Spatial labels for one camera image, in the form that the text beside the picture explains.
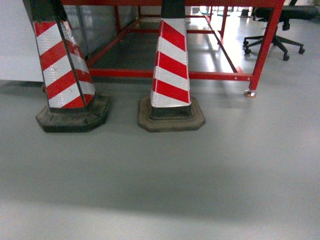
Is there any red metal table frame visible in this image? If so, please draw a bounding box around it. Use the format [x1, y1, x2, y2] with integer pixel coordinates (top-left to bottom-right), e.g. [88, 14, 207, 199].
[62, 0, 284, 98]

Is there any black office chair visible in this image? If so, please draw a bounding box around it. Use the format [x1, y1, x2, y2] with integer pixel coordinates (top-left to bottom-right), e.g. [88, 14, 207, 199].
[243, 4, 318, 62]

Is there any red white traffic cone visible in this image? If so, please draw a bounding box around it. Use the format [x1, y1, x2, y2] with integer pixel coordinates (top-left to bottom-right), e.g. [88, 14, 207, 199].
[137, 0, 206, 133]

